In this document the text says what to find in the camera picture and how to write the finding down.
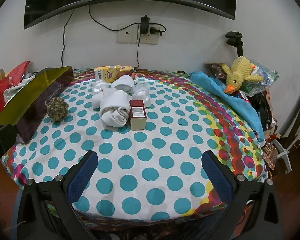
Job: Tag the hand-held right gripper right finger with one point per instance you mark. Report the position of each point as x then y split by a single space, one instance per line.
217 180

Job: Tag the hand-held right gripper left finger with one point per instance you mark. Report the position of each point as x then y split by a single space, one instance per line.
82 177

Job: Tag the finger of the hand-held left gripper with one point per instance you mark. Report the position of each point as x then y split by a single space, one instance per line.
1 140

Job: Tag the long golden tin box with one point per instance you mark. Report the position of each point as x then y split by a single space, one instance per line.
40 100

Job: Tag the white paper cup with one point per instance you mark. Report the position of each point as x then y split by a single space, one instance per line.
113 110

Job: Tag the red box with tan sides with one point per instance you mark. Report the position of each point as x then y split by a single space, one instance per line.
138 121

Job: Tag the small white sock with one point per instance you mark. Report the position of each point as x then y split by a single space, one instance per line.
125 83

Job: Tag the long orange box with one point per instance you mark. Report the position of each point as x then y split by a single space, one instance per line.
126 68

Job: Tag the white cloth bag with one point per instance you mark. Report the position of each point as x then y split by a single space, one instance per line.
13 91

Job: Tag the brown patterned packet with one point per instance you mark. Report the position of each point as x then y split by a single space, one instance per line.
268 155

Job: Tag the tan cardboard box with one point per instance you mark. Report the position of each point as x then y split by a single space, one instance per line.
0 73

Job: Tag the polka dot tablecloth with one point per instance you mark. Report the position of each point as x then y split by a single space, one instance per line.
152 155

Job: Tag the large red gift bag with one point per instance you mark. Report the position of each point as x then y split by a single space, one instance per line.
18 72

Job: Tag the white metal stand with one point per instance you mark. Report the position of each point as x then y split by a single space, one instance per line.
286 156

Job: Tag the blue towel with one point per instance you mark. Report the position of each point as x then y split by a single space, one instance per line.
232 100

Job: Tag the black bag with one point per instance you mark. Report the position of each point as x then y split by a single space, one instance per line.
261 108

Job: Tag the yellow box with face print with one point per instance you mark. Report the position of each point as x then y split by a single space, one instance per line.
106 73

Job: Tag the yellow duck plush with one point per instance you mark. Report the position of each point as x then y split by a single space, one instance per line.
240 72

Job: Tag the brown snack bag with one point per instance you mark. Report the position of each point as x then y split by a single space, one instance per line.
215 70

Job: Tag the clear plastic bag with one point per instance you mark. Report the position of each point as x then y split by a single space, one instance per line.
267 80

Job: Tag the black power adapter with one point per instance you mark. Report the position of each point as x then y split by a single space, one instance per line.
145 26

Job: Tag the black clamp mount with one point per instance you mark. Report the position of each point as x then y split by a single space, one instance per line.
236 38

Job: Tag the white wall socket plate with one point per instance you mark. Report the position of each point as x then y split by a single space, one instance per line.
126 37

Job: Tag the black wall plug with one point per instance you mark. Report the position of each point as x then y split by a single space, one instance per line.
157 30

